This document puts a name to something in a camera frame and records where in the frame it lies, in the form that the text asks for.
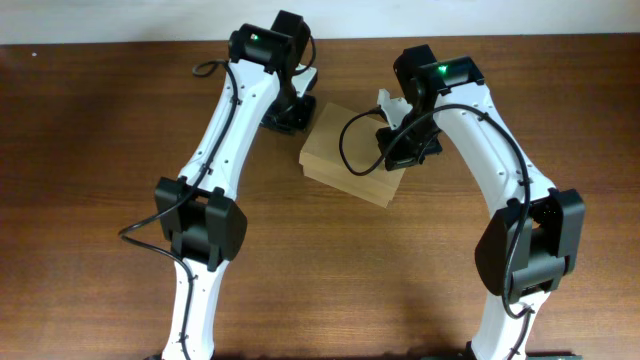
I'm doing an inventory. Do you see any cardboard box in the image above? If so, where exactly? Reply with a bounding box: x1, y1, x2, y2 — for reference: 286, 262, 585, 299
299, 103, 404, 208

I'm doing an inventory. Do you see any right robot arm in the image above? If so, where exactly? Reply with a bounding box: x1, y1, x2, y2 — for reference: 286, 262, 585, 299
376, 45, 586, 359

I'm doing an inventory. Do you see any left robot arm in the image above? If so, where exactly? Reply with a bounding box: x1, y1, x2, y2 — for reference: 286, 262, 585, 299
154, 11, 318, 359

